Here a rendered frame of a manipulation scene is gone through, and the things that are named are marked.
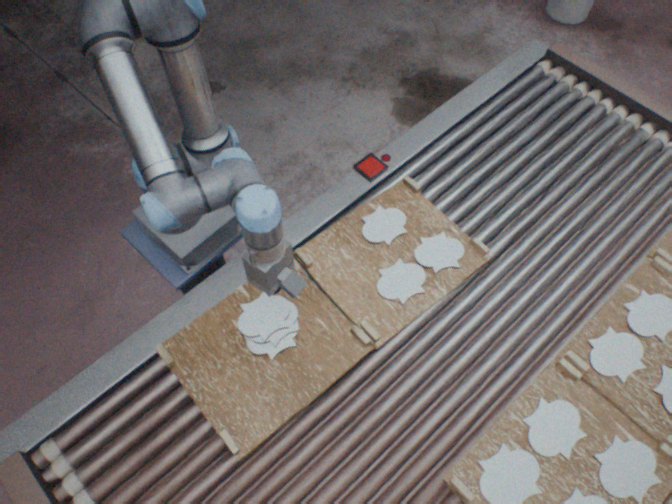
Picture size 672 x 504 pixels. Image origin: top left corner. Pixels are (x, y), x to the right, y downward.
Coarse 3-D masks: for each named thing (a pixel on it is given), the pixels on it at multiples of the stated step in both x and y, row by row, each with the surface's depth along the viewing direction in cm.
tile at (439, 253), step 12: (420, 240) 149; (432, 240) 149; (444, 240) 149; (456, 240) 148; (420, 252) 147; (432, 252) 147; (444, 252) 147; (456, 252) 147; (420, 264) 145; (432, 264) 145; (444, 264) 145; (456, 264) 145
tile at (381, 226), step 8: (392, 208) 154; (368, 216) 152; (376, 216) 152; (384, 216) 152; (392, 216) 152; (400, 216) 152; (368, 224) 151; (376, 224) 151; (384, 224) 151; (392, 224) 151; (400, 224) 151; (368, 232) 150; (376, 232) 150; (384, 232) 150; (392, 232) 150; (400, 232) 150; (368, 240) 149; (376, 240) 149; (384, 240) 149; (392, 240) 150
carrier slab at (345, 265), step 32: (384, 192) 158; (352, 224) 153; (416, 224) 153; (448, 224) 153; (320, 256) 147; (352, 256) 147; (384, 256) 147; (480, 256) 147; (352, 288) 142; (448, 288) 142; (352, 320) 138; (384, 320) 138
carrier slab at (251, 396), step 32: (256, 288) 142; (224, 320) 138; (320, 320) 138; (192, 352) 134; (224, 352) 134; (288, 352) 134; (320, 352) 134; (352, 352) 134; (192, 384) 130; (224, 384) 130; (256, 384) 130; (288, 384) 130; (320, 384) 130; (224, 416) 126; (256, 416) 126; (288, 416) 126
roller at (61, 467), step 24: (552, 72) 186; (528, 96) 180; (504, 120) 176; (432, 168) 165; (168, 384) 132; (144, 408) 129; (96, 432) 126; (120, 432) 128; (72, 456) 123; (48, 480) 121
